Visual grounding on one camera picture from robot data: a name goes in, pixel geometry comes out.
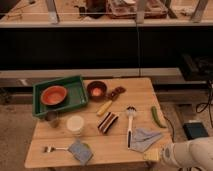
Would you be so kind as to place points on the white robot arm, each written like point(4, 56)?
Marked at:
point(193, 153)

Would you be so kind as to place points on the striped layered cake toy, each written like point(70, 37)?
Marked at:
point(107, 122)

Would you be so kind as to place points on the small metal cup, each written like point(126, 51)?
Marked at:
point(52, 118)

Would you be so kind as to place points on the dark purple bowl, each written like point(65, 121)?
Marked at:
point(96, 90)

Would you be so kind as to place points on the white lidded cup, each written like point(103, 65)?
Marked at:
point(75, 125)

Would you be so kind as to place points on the small metal fork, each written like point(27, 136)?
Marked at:
point(49, 149)

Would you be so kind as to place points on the black box on floor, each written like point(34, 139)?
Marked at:
point(195, 130)

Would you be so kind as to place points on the wooden table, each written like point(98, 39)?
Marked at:
point(107, 149)

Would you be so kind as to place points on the grey folded cloth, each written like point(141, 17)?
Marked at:
point(142, 139)

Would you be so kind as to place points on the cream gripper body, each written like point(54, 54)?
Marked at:
point(152, 155)

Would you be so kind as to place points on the blue folded cloth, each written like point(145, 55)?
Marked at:
point(81, 152)

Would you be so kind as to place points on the orange bowl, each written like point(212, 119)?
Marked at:
point(53, 95)

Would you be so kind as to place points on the yellow corn cob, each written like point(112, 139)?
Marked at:
point(104, 108)

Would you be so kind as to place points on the green plastic tray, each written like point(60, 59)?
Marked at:
point(77, 96)

